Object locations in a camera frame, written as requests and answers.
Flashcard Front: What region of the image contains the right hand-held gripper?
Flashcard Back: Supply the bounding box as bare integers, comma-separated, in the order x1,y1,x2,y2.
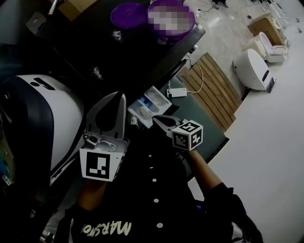
152,115,204,152

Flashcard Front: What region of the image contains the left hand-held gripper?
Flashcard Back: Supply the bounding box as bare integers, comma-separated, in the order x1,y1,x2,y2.
79,92,130,182

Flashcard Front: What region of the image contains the white detergent drawer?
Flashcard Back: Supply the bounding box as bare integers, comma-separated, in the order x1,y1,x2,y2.
127,85,173,129

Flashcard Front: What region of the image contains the person's right forearm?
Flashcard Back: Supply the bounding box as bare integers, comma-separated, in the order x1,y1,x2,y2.
187,149,225,197

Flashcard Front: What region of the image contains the person's left forearm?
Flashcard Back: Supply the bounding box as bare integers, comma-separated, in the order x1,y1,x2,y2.
76,178,107,212

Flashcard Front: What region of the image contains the dark green floor mat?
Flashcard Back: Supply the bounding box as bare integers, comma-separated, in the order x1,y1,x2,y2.
161,75,230,178

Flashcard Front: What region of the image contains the white power strip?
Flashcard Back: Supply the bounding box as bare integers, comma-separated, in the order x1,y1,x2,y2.
167,87,188,98

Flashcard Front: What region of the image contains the large rounded appliance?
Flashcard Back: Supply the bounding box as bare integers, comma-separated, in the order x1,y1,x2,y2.
0,75,85,188

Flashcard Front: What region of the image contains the wooden slat mat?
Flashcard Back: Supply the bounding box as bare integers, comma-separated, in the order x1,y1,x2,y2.
178,52,243,131

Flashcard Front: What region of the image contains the black washing machine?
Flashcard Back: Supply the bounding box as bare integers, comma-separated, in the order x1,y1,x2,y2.
35,0,206,114

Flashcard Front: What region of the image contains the person's black buttoned shirt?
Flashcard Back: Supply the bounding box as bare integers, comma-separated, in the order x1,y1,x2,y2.
53,140,264,243

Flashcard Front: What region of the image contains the purple plastic bucket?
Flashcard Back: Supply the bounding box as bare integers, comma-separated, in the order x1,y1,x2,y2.
147,0,197,46

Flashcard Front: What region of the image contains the white closed smart toilet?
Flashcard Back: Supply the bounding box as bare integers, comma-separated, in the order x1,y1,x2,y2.
232,48,276,93

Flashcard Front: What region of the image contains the purple bucket lid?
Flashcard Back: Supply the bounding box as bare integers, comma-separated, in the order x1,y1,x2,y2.
110,2,149,29

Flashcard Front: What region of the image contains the white toilet with open lid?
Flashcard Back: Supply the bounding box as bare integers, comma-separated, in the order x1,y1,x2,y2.
244,32,289,64

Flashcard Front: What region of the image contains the silver metal pole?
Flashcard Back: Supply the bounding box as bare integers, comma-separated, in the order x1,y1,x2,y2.
47,0,60,15

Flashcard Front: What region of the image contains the small brown cardboard box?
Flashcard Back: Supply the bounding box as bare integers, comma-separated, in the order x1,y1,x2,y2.
247,13,285,46

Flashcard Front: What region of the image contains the cream cable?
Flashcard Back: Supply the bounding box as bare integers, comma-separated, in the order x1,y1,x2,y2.
186,61,204,93

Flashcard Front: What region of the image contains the grey metal bracket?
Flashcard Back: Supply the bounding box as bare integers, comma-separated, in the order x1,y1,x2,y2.
25,11,46,34

